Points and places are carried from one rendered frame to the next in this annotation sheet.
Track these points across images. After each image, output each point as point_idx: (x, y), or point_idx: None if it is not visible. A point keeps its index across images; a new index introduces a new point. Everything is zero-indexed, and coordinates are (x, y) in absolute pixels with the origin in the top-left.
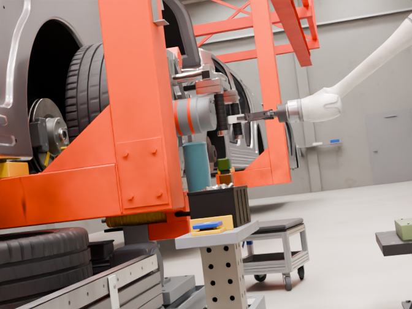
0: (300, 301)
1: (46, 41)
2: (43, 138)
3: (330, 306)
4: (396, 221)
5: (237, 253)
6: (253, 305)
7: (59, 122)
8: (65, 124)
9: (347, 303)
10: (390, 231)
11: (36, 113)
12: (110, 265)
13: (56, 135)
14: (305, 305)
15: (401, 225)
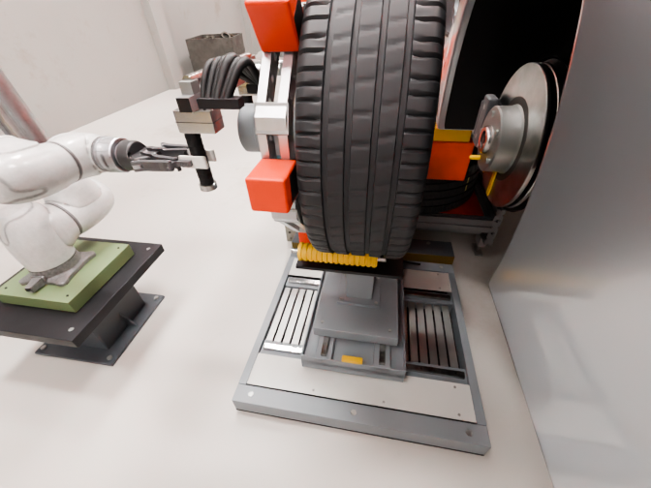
0: (172, 465)
1: None
2: (477, 126)
3: (162, 406)
4: (84, 286)
5: None
6: (260, 339)
7: (490, 113)
8: (500, 125)
9: (138, 412)
10: (62, 330)
11: (507, 88)
12: None
13: (480, 131)
14: (180, 429)
15: (127, 245)
